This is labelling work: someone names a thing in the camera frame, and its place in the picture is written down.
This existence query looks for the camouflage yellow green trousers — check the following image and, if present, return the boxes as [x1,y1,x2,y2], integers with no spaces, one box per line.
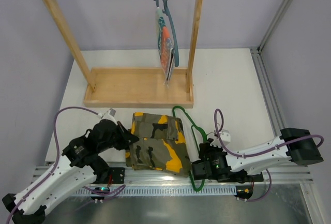
[125,112,191,177]

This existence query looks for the green clothes hanger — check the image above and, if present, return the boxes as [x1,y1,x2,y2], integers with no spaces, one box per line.
[172,106,207,192]

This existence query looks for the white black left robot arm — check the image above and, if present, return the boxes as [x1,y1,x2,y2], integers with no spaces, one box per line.
[2,120,139,223]

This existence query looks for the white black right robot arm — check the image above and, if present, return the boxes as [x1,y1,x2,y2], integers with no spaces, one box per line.
[192,128,324,183]

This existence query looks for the blue-grey clothes hanger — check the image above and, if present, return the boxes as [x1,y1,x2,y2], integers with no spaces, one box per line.
[154,0,180,68]

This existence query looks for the wooden clothes rack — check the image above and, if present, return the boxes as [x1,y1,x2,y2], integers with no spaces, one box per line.
[43,0,203,108]

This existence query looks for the colourful printed cloth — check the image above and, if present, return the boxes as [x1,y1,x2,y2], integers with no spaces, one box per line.
[156,7,174,87]

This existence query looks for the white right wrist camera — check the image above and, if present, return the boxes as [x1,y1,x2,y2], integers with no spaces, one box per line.
[212,130,231,145]

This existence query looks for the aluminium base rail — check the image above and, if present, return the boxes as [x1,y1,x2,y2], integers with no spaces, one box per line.
[33,161,311,187]

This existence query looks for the slotted grey cable duct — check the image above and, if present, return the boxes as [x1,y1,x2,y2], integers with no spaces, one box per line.
[69,185,237,198]

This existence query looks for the aluminium corner frame profile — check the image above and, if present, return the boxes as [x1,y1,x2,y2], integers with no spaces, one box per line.
[250,0,293,136]

